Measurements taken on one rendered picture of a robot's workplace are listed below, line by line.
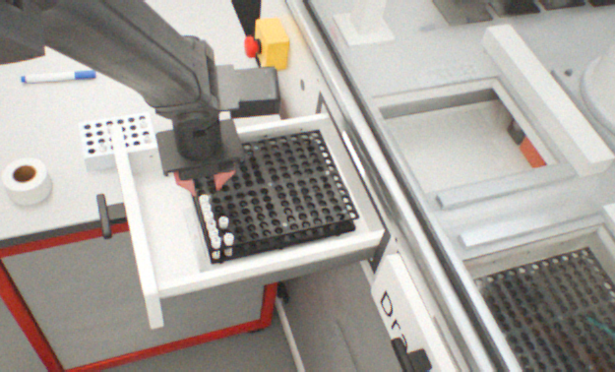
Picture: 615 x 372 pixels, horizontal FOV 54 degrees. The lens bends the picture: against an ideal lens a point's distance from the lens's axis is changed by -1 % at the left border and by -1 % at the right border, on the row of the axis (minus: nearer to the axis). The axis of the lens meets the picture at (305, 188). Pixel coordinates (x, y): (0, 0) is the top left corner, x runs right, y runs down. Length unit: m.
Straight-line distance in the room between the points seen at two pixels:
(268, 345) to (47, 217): 0.87
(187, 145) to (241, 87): 0.11
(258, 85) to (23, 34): 0.41
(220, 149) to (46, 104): 0.54
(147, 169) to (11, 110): 0.35
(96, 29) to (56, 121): 0.83
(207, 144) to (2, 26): 0.47
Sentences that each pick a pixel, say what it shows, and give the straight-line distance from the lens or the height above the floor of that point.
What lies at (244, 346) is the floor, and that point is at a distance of 1.74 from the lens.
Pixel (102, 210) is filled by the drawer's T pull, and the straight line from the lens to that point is 0.87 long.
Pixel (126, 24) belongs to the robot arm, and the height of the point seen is 1.36.
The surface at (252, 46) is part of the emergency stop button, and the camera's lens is 1.13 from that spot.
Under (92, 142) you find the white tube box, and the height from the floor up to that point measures 0.79.
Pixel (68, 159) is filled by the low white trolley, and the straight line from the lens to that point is 1.13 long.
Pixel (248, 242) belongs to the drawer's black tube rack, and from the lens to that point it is 0.84.
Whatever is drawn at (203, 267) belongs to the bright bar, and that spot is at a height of 0.85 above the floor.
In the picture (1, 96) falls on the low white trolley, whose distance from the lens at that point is 1.27.
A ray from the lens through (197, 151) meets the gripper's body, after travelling 0.74.
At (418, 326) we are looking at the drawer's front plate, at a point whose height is 0.92.
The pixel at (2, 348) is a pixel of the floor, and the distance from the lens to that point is 1.84.
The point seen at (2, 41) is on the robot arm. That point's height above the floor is 1.44.
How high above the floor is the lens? 1.62
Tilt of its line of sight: 53 degrees down
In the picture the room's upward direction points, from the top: 11 degrees clockwise
